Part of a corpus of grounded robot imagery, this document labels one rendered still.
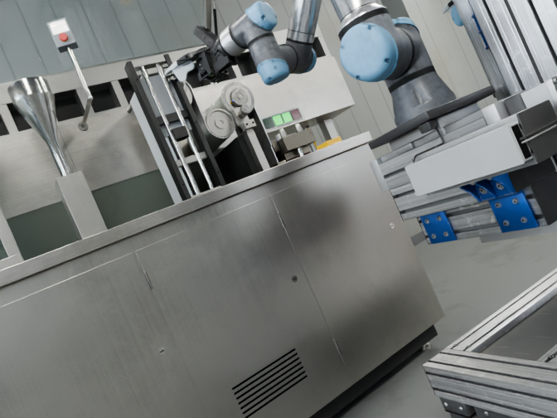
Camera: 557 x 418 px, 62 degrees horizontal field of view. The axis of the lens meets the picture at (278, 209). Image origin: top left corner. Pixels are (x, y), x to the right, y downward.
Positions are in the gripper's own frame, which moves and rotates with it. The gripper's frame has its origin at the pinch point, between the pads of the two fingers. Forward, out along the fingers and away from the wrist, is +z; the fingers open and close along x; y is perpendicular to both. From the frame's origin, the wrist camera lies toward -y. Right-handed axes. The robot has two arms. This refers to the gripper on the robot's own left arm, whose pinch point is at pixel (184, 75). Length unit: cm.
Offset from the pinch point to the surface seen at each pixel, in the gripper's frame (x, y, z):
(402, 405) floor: 42, 119, -6
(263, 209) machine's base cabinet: 25, 43, 9
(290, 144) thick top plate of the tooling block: 64, 16, 18
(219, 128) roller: 39.2, 2.7, 30.3
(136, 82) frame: 4.5, -13.2, 28.1
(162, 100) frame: 13.8, -7.0, 28.5
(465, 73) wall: 405, -59, 26
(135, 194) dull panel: 21, 14, 73
